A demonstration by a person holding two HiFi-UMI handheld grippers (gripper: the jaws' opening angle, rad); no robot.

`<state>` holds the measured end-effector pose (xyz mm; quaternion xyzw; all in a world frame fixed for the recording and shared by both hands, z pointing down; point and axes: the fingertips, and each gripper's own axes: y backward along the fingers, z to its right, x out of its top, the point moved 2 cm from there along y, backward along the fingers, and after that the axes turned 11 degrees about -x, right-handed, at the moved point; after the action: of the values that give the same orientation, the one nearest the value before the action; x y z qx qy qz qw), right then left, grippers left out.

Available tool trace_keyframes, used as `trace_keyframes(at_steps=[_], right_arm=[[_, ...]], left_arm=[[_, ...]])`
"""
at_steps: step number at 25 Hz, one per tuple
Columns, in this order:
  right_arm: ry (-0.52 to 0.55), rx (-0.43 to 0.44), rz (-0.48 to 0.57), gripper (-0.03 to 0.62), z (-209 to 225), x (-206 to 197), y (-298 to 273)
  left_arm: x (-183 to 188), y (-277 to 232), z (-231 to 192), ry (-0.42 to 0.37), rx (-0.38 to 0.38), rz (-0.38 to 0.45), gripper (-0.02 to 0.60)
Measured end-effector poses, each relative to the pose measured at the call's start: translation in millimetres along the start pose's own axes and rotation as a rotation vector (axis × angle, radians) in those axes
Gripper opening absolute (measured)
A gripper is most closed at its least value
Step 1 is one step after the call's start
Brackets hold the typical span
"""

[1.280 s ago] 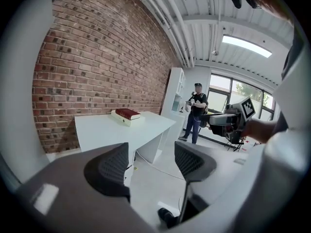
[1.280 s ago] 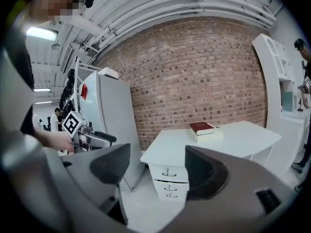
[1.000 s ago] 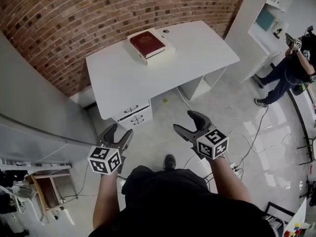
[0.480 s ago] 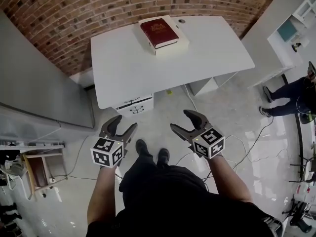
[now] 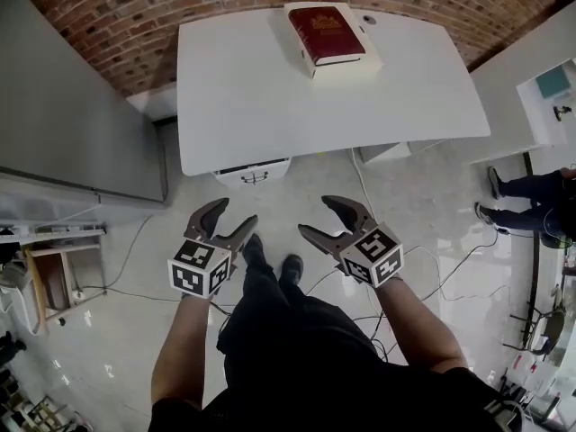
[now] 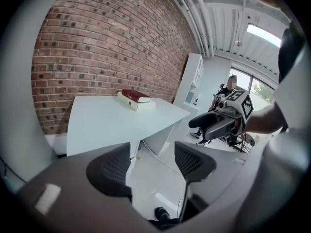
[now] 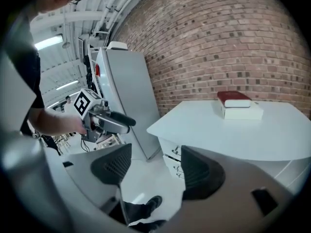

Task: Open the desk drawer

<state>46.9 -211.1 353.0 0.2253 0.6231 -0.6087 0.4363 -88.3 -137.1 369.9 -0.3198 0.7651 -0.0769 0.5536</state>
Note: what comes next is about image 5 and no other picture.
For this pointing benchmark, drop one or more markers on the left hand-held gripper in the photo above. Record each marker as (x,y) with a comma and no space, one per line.
(198,268)

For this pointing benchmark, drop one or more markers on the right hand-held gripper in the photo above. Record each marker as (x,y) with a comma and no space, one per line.
(373,254)

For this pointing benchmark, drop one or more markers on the person's right forearm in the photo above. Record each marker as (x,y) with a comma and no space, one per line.
(418,326)

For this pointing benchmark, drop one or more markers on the person's left forearm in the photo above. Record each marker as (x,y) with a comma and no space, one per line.
(182,349)

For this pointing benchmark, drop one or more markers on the white desk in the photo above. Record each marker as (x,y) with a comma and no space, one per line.
(279,115)

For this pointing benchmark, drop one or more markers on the person's left black shoe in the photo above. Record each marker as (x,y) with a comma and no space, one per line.
(254,248)

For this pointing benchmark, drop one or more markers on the person's black shoe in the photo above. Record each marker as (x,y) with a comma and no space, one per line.
(254,248)
(292,268)

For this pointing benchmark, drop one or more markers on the person's right black shoe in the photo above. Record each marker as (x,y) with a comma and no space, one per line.
(292,268)

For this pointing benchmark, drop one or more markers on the person's black trousers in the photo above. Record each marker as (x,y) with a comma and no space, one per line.
(292,331)

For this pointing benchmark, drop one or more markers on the white low bench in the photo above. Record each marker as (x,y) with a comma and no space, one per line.
(150,104)

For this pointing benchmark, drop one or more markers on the flat white box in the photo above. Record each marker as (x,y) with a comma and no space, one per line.
(360,72)

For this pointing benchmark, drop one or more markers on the white metal rack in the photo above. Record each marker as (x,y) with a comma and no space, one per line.
(54,231)

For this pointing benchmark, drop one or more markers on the wooden chair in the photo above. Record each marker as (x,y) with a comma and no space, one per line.
(49,277)

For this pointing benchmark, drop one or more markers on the person's black shirt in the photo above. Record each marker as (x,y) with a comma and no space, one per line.
(342,407)

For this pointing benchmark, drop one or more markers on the grey refrigerator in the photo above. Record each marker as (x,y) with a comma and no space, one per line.
(67,115)

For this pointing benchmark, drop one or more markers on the red hardcover book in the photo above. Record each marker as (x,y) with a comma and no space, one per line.
(328,34)

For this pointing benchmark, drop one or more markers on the white shelf cabinet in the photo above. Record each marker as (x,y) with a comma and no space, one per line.
(508,106)

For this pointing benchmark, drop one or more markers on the black metal chair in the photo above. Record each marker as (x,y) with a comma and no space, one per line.
(551,326)

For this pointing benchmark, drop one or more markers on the teal box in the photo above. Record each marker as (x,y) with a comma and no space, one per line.
(552,83)

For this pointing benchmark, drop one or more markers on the black window frame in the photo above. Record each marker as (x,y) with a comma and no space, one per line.
(533,259)

